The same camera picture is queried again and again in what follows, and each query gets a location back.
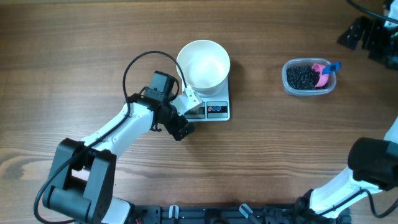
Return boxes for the clear plastic container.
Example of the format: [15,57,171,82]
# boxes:
[282,58,336,96]

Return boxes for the black beans in container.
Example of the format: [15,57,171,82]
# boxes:
[287,66,326,90]

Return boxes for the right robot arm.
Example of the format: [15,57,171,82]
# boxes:
[292,17,397,223]

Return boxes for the white round bowl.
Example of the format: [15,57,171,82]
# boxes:
[177,40,231,97]

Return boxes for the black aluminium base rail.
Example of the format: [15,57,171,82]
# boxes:
[124,203,352,224]

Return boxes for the pink scoop with blue handle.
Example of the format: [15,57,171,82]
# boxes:
[312,62,341,88]

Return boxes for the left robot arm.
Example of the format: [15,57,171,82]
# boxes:
[35,90,202,223]

